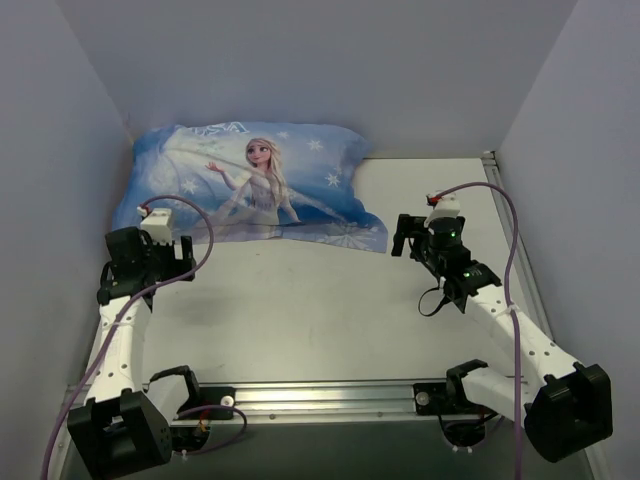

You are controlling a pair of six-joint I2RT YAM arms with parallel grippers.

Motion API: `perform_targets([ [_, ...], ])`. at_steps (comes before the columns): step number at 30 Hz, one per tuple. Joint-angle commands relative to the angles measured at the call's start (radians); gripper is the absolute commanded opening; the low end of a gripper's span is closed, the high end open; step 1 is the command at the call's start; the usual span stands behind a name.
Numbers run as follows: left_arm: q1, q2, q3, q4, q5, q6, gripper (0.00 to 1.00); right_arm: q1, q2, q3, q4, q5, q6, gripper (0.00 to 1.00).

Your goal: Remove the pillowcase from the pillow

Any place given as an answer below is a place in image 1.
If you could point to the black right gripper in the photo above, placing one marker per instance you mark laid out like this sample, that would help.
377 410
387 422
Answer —
409 237

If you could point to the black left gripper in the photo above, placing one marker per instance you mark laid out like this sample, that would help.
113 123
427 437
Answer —
176 255

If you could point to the Frozen Elsa print pillowcase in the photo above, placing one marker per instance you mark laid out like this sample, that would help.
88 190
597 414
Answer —
246 181

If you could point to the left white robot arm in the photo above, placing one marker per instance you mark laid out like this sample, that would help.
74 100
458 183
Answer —
123 426

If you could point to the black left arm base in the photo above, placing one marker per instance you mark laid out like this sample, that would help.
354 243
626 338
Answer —
200 405

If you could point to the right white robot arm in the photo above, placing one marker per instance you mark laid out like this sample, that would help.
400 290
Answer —
562 405

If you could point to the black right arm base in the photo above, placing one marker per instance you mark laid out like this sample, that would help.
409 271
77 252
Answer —
463 424

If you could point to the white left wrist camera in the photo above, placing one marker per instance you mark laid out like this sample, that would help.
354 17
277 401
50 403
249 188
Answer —
157 223

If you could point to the aluminium right side rail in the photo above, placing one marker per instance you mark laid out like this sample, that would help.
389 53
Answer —
524 289

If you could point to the aluminium rail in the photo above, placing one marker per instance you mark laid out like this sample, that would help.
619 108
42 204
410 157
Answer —
524 289
314 402

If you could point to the aluminium front rail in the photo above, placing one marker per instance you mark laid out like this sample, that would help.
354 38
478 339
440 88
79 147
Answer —
314 402

